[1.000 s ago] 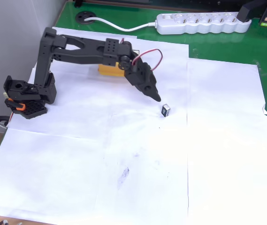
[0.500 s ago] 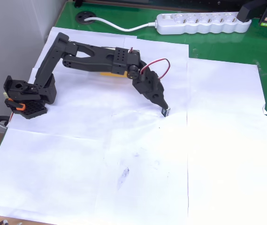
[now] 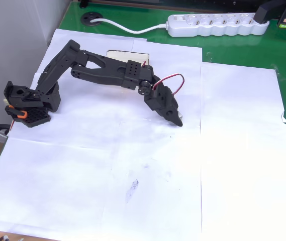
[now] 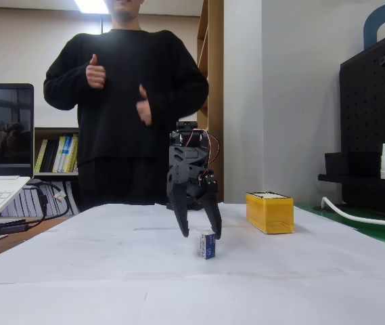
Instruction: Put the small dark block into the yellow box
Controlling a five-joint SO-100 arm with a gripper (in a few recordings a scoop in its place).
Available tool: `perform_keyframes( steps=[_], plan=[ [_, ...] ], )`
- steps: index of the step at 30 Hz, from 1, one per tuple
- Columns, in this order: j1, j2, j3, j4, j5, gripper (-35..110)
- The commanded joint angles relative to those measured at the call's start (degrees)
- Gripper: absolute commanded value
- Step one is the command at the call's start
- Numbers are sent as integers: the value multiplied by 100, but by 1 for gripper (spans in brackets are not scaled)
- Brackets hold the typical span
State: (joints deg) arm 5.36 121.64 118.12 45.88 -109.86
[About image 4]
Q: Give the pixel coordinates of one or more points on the person's left hand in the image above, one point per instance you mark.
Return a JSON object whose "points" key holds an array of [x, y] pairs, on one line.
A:
{"points": [[145, 108]]}

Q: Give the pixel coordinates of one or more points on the person in black sweater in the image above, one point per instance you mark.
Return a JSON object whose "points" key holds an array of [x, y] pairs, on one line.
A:
{"points": [[128, 135]]}

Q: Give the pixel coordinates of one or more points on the tall wooden shelf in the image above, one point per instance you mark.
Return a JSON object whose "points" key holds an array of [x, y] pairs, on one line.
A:
{"points": [[210, 67]]}

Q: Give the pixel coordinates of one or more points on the row of yellow white books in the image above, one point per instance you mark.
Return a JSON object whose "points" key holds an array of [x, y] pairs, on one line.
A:
{"points": [[62, 154]]}

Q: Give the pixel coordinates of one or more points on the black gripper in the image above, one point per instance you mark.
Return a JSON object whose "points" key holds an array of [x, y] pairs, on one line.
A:
{"points": [[189, 181]]}

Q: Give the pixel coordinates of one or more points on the right forearm black sleeve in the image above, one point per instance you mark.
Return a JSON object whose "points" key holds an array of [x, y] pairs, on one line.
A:
{"points": [[63, 88]]}

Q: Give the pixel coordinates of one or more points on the small black white object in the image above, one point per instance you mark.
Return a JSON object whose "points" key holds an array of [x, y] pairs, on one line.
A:
{"points": [[207, 247]]}

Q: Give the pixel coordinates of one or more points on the black pegboard organizer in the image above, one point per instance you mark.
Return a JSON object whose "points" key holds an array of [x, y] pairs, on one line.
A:
{"points": [[375, 118]]}

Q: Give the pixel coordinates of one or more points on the white paper sheet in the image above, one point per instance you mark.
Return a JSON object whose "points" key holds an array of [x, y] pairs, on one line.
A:
{"points": [[192, 301], [297, 250]]}

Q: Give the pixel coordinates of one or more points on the left forearm black sleeve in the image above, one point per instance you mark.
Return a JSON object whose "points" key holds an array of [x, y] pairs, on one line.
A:
{"points": [[182, 91]]}

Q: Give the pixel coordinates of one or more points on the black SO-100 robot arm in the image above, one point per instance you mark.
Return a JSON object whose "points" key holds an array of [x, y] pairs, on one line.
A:
{"points": [[187, 135]]}

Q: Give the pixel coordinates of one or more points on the yellow rectangular box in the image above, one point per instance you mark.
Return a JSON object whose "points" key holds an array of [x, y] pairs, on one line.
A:
{"points": [[275, 213]]}

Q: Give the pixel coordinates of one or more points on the ceiling light panel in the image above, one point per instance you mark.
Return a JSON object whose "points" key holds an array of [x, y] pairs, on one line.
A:
{"points": [[90, 6]]}

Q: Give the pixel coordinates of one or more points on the low bookshelf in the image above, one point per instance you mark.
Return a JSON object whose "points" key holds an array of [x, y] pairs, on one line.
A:
{"points": [[57, 176]]}

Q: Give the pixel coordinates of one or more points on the row of white binders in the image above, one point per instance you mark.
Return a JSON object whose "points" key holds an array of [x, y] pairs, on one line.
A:
{"points": [[29, 203]]}

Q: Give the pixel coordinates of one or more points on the person's right hand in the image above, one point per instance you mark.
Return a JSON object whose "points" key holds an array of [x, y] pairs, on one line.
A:
{"points": [[95, 74]]}

